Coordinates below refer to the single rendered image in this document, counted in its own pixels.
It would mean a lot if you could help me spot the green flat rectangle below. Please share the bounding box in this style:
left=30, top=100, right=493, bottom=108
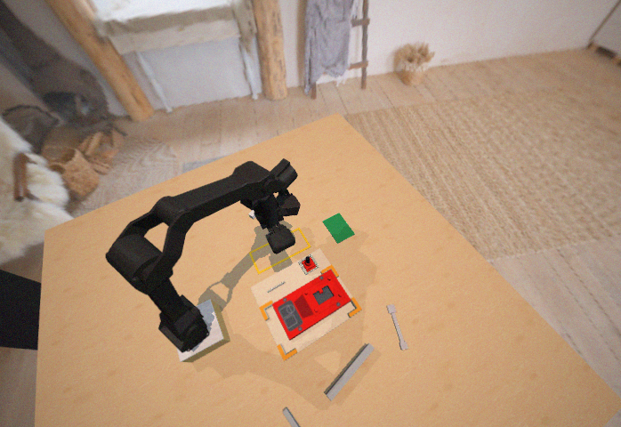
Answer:
left=323, top=213, right=355, bottom=244

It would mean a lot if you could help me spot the red stepped base with black post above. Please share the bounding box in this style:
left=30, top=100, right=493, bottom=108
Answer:
left=302, top=256, right=317, bottom=272

